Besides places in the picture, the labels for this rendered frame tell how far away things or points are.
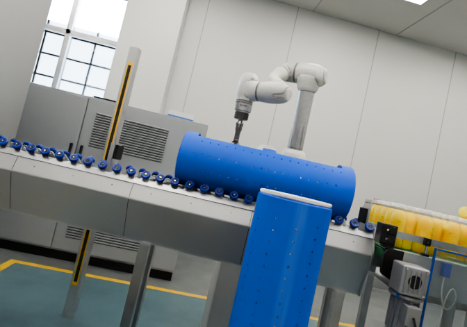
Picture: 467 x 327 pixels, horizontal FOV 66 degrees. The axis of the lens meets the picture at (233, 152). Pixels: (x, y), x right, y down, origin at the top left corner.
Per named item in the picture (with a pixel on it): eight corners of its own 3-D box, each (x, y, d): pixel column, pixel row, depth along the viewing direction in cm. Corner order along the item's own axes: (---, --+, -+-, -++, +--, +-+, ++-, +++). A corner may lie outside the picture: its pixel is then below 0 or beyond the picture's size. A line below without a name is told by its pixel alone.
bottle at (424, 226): (409, 250, 169) (417, 211, 171) (413, 250, 175) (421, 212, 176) (426, 255, 165) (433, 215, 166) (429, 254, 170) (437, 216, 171)
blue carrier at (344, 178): (181, 181, 203) (192, 132, 203) (333, 216, 199) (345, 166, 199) (170, 185, 174) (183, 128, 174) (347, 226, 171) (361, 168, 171)
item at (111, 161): (110, 171, 194) (117, 144, 195) (118, 173, 194) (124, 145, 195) (103, 171, 184) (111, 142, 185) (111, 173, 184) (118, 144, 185)
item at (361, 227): (354, 228, 189) (359, 205, 189) (359, 230, 189) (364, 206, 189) (361, 231, 179) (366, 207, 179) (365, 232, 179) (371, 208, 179)
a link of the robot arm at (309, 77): (279, 178, 244) (310, 185, 234) (269, 178, 229) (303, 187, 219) (301, 64, 238) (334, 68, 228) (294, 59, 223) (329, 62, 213)
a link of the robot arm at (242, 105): (235, 98, 185) (233, 109, 184) (253, 101, 184) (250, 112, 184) (235, 101, 194) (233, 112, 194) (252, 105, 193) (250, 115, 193)
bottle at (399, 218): (384, 243, 175) (392, 205, 176) (399, 247, 172) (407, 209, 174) (386, 245, 168) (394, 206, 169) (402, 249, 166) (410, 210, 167)
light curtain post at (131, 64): (66, 313, 220) (133, 48, 230) (75, 315, 220) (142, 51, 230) (60, 316, 214) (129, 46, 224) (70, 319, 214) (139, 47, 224)
